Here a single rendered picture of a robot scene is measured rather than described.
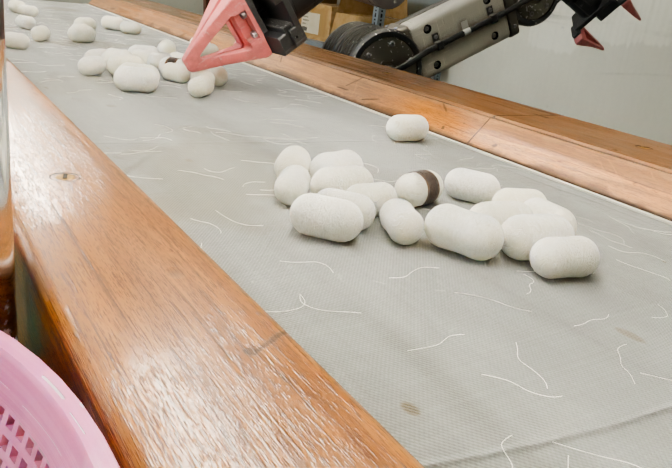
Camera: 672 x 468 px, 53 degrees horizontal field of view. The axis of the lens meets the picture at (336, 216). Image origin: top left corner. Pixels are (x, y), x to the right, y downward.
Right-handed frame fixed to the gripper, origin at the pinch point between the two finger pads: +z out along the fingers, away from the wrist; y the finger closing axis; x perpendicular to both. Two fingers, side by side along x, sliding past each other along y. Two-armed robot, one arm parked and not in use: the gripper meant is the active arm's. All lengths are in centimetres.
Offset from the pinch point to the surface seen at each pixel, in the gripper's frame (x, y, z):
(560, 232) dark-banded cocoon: 1.4, 42.4, 1.1
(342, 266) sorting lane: -3.1, 39.1, 9.9
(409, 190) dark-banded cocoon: 0.5, 34.1, 2.9
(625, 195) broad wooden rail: 10.7, 36.9, -9.4
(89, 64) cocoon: -3.6, -5.8, 7.1
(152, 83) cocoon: -1.4, 2.5, 4.8
